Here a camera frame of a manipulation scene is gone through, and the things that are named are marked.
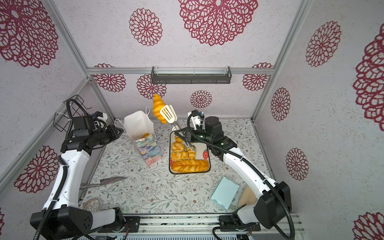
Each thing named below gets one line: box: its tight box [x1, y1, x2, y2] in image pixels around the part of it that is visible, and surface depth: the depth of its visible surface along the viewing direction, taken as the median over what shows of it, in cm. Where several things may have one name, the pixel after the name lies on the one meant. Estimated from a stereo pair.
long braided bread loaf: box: [171, 159, 209, 173], surface depth 92 cm
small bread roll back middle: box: [175, 135, 184, 143], surface depth 107 cm
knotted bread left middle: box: [171, 141, 185, 153], surface depth 102 cm
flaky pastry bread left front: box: [171, 151, 189, 161], surface depth 97 cm
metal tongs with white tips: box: [159, 104, 193, 149], surface depth 71 cm
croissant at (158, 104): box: [153, 94, 167, 125], surface depth 73 cm
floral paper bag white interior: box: [124, 105, 163, 166], surface depth 90 cm
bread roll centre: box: [187, 148, 197, 160], surface depth 99 cm
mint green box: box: [210, 176, 240, 210], surface depth 84 cm
